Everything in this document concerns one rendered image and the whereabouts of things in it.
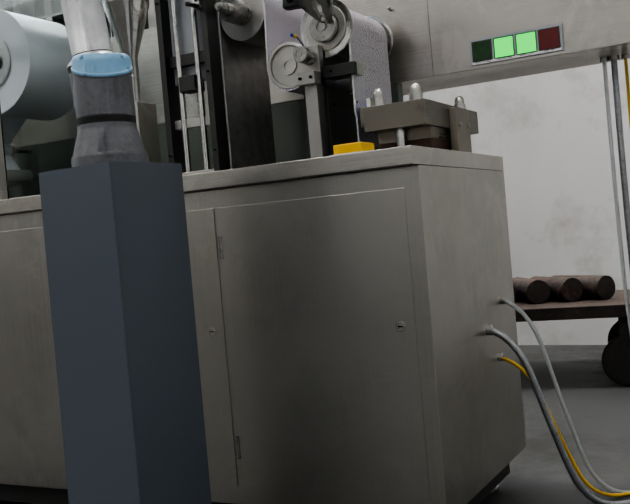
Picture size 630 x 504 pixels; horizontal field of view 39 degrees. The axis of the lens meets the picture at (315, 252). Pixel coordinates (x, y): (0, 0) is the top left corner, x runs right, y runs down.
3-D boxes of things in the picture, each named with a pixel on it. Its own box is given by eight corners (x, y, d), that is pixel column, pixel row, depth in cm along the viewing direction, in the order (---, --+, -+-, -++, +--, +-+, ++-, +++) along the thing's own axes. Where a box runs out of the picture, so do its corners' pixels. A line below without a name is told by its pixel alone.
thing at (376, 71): (354, 115, 220) (348, 41, 220) (392, 122, 241) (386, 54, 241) (356, 115, 220) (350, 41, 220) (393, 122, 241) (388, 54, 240)
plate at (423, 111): (364, 132, 215) (362, 107, 215) (424, 140, 250) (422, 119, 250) (426, 123, 207) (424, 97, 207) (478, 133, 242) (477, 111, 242)
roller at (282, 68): (269, 91, 231) (265, 46, 231) (315, 100, 253) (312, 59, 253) (309, 84, 225) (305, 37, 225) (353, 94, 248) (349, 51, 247)
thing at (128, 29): (109, 195, 264) (92, 5, 263) (140, 195, 276) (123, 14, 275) (146, 191, 257) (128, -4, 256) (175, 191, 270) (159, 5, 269)
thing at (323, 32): (303, 25, 223) (324, 4, 220) (307, 26, 225) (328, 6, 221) (319, 47, 221) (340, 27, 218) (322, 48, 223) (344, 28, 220)
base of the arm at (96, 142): (110, 162, 166) (105, 110, 165) (55, 171, 174) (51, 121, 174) (164, 164, 178) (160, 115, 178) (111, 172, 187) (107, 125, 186)
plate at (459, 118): (451, 151, 222) (448, 108, 222) (464, 153, 231) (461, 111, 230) (461, 150, 221) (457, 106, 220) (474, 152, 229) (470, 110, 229)
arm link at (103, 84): (75, 115, 169) (69, 44, 168) (75, 125, 182) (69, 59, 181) (139, 112, 172) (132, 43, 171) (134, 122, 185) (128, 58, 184)
